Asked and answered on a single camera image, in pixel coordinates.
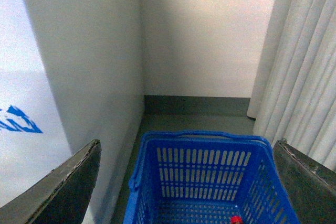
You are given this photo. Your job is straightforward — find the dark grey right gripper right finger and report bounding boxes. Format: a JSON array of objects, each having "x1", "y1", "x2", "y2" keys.
[{"x1": 273, "y1": 140, "x2": 335, "y2": 223}]

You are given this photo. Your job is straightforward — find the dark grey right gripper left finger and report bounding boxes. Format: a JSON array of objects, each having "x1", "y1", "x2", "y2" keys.
[{"x1": 1, "y1": 140, "x2": 101, "y2": 223}]

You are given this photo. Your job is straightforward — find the white pleated curtain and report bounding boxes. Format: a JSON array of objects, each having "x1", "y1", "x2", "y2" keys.
[{"x1": 247, "y1": 0, "x2": 335, "y2": 170}]

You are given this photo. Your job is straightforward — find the blue plastic shopping basket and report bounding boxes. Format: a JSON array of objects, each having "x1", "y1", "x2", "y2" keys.
[{"x1": 123, "y1": 131, "x2": 299, "y2": 223}]

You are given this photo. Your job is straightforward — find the white blue chest freezer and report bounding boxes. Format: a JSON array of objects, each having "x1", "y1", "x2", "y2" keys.
[{"x1": 1, "y1": 0, "x2": 143, "y2": 223}]

